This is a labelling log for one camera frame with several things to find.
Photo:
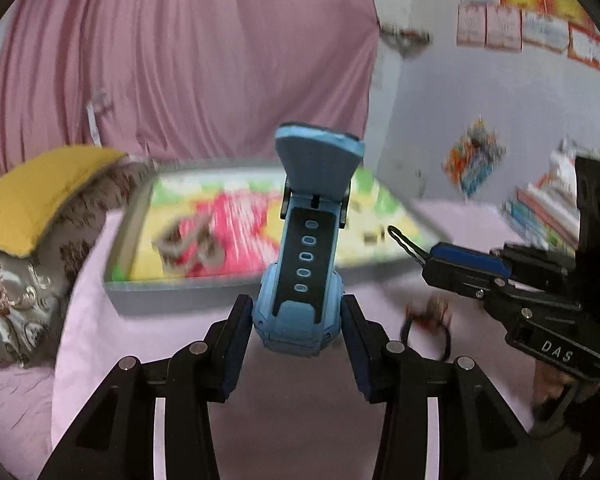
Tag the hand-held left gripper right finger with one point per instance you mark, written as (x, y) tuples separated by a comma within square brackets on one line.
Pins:
[(357, 355)]

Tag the beige hair clip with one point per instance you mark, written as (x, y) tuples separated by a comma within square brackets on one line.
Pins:
[(190, 250)]

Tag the person's right hand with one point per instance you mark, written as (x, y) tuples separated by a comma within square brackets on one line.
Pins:
[(547, 380)]

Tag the black hairpin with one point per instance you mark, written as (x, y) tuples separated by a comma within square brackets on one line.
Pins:
[(405, 244)]

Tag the stack of books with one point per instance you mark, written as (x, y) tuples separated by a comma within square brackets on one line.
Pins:
[(540, 210)]

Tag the pink curtain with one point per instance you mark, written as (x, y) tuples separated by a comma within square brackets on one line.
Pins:
[(205, 60)]

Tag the pink bed sheet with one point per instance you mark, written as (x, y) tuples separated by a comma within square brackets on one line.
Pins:
[(300, 410)]

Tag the group of wall certificates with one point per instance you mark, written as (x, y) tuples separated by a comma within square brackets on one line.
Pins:
[(520, 15)]

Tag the blue smart watch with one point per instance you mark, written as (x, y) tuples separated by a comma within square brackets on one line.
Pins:
[(305, 270)]

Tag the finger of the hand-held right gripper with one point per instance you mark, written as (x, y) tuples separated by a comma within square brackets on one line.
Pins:
[(455, 277), (470, 255)]

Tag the floral patterned pillow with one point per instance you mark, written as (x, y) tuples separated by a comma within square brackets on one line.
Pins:
[(20, 300)]

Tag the grey metal tray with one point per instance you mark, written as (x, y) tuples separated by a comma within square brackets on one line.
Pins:
[(180, 300)]

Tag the printed cartoon cloth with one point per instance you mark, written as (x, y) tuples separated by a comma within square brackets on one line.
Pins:
[(240, 230)]

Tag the yellow pillow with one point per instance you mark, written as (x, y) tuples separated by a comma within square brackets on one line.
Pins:
[(35, 195)]

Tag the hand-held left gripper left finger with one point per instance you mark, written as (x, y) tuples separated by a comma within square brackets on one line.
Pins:
[(235, 355)]

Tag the colourful wall sticker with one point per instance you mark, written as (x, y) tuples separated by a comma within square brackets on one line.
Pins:
[(475, 157)]

